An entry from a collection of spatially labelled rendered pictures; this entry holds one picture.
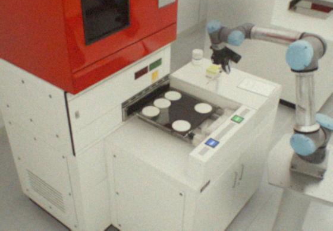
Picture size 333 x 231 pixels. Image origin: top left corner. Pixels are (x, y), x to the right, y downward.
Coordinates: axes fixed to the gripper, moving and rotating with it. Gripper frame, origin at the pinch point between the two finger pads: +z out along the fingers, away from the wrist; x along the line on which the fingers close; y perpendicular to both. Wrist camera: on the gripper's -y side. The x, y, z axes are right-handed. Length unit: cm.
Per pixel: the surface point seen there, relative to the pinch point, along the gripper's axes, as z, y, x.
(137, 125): 10, 41, 45
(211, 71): 12.4, 18.6, -8.5
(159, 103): 9.4, 36.6, 26.2
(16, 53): -55, 79, 61
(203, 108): 16.4, 12.5, 17.2
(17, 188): 61, 143, 102
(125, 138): 5, 39, 57
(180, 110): 11.7, 22.0, 26.0
